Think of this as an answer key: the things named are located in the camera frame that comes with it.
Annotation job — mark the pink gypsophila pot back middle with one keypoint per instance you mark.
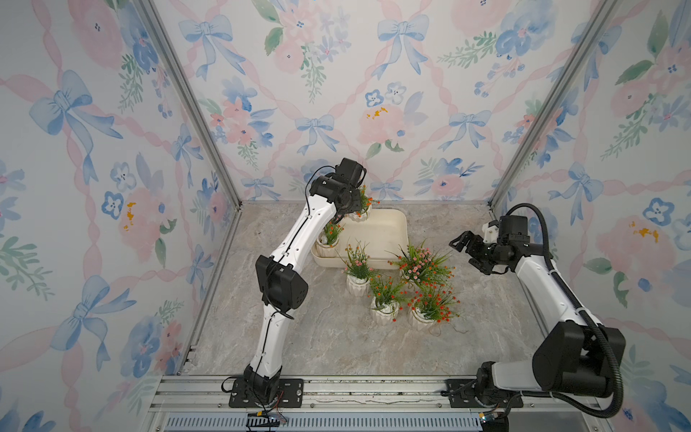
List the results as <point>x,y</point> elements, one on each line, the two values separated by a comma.
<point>357,269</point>

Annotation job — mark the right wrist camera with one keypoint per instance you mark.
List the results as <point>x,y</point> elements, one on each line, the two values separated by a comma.
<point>507,230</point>

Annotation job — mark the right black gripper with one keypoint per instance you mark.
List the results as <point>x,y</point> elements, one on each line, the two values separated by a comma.
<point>476,248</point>

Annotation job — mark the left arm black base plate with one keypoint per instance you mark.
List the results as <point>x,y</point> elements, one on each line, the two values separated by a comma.
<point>289,391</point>

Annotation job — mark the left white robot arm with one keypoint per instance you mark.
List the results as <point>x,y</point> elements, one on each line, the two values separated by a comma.
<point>279,276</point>

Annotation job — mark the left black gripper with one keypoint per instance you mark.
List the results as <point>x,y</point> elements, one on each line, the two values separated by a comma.
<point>356,198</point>

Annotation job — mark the pink gypsophila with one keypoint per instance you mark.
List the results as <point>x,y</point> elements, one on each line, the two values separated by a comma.
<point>327,242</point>

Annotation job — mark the left aluminium corner post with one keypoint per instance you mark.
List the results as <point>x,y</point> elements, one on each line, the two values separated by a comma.
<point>152,21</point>

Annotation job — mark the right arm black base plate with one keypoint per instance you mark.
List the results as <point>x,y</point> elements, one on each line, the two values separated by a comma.
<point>471,393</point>

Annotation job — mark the cream plastic storage box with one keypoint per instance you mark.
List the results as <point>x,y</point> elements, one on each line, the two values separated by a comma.
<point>382,234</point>

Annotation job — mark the large pink gypsophila pot right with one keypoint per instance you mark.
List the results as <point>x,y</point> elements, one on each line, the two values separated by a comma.
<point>422,266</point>

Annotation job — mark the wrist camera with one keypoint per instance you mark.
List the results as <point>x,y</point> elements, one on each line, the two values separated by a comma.
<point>350,172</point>
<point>507,230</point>

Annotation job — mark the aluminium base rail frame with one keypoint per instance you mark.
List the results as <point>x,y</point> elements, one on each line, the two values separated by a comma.
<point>354,403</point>

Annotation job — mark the orange gypsophila pot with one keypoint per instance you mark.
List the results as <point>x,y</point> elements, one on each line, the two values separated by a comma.
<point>387,295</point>
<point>366,205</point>

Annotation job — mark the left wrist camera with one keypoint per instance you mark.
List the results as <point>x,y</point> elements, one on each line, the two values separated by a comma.
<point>350,172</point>

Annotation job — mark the red gypsophila pot front right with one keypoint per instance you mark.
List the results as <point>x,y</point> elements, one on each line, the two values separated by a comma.
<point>430,306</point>

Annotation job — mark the aluminium corner post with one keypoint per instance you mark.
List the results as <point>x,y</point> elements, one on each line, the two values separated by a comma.
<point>152,21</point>
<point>592,32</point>

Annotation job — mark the right aluminium corner post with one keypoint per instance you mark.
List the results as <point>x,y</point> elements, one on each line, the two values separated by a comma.
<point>592,32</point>

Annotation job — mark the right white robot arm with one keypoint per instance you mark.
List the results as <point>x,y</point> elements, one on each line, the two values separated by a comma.
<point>578,356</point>

